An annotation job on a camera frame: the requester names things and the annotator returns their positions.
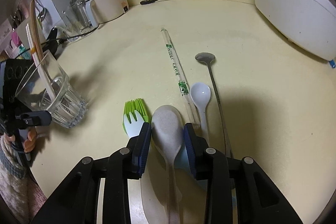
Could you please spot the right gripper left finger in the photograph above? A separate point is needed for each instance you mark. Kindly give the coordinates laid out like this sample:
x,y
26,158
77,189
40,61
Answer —
x,y
128,163

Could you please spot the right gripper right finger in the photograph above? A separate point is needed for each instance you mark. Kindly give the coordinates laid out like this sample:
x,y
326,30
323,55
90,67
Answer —
x,y
209,164

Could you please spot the clear drinking glass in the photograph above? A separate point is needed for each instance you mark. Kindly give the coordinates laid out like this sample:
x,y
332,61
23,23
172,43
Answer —
x,y
68,107

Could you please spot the large beige plastic spoon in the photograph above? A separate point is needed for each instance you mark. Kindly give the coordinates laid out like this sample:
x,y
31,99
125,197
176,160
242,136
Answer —
x,y
168,139

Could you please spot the wooden handled metal fork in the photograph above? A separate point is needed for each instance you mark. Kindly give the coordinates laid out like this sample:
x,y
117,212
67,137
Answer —
x,y
34,26

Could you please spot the white chopsticks pair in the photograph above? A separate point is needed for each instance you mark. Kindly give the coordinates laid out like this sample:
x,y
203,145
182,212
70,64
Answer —
x,y
39,61

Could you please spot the left hand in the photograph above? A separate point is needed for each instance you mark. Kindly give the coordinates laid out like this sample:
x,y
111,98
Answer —
x,y
28,144

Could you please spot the green silicone brush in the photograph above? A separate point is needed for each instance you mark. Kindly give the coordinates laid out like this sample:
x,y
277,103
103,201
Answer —
x,y
137,104

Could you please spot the small white ceramic spoon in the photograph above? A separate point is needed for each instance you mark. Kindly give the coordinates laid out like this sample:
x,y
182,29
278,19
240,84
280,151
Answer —
x,y
200,94

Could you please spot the left white knit sleeve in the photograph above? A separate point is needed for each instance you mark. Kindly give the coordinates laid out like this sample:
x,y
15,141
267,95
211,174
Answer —
x,y
21,194

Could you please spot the wrapped disposable chopsticks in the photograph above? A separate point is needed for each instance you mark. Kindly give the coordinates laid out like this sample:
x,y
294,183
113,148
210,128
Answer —
x,y
182,81

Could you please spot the clear glass jar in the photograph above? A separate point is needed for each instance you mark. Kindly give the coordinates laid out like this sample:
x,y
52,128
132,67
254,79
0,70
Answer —
x,y
76,17

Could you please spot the white rice cooker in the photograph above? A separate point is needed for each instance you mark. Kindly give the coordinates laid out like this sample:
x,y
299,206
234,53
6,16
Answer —
x,y
310,24

